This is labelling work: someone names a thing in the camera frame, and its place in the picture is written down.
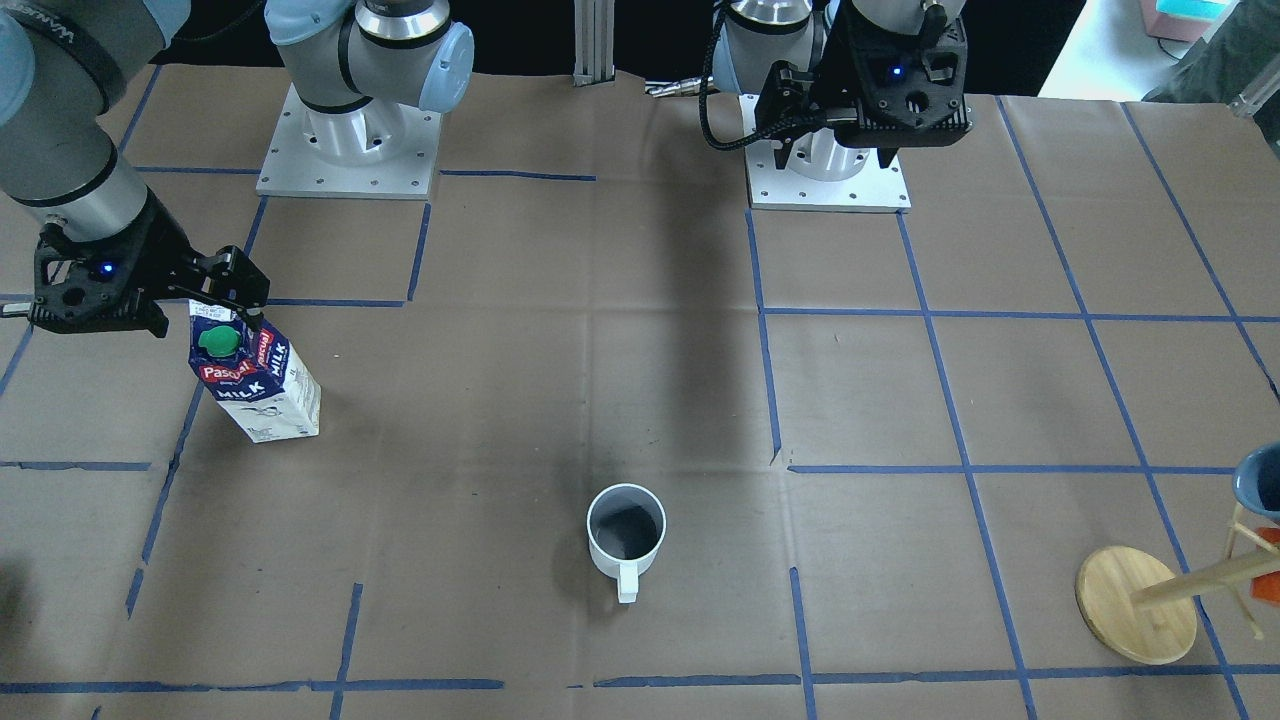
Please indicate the blue white milk carton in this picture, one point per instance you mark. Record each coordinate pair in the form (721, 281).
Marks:
(253, 374)

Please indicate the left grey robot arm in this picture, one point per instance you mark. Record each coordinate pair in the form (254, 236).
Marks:
(748, 37)

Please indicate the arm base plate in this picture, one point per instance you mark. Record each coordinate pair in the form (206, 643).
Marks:
(380, 151)
(823, 175)

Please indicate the aluminium frame post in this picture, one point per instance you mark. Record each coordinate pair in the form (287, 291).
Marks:
(593, 42)

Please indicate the white grey mug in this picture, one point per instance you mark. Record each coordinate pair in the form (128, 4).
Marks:
(626, 525)

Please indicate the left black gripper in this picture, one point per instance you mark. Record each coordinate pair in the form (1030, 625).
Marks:
(838, 72)

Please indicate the wooden mug tree stand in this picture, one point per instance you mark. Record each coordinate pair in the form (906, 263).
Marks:
(1137, 606)

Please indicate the blue mug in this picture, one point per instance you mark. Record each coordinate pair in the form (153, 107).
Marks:
(1256, 482)

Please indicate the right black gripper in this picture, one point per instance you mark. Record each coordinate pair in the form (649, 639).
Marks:
(162, 262)

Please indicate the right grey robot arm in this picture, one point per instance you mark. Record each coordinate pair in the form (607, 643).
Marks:
(65, 63)

